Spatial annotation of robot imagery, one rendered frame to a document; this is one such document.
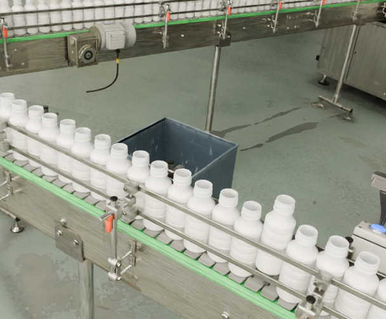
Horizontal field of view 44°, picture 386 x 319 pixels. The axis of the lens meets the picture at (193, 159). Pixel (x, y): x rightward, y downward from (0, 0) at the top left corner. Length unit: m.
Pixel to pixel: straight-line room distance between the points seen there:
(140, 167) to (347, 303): 0.51
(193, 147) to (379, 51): 3.22
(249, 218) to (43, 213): 0.63
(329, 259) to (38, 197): 0.78
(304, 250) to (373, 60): 3.94
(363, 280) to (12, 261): 1.97
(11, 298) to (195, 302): 1.41
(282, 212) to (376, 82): 3.93
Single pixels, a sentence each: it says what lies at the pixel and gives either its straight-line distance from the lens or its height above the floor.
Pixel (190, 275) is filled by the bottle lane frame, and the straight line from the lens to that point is 1.08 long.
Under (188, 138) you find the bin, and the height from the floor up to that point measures 0.90.
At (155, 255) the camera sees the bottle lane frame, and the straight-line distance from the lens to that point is 1.12.
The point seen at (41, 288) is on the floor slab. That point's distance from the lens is 2.43.
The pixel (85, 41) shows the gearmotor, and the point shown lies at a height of 0.98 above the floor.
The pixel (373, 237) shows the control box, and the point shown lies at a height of 1.12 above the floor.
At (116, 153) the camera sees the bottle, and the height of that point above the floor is 1.16.
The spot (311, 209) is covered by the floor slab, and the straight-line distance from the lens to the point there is 3.11.
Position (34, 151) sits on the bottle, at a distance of 1.34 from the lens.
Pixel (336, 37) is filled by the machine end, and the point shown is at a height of 0.52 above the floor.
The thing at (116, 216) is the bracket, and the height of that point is 1.07.
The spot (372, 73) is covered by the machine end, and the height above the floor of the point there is 0.32.
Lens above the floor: 1.71
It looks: 30 degrees down
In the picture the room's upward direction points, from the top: 6 degrees clockwise
